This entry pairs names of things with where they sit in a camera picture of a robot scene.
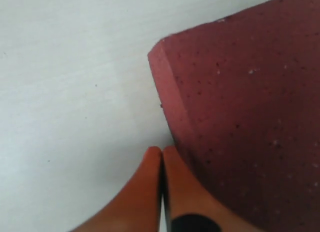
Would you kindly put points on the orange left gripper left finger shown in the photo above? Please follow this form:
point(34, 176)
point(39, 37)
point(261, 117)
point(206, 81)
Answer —
point(137, 207)

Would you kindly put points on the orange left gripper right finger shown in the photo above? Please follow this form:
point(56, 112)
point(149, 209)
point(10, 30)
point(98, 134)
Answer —
point(189, 206)

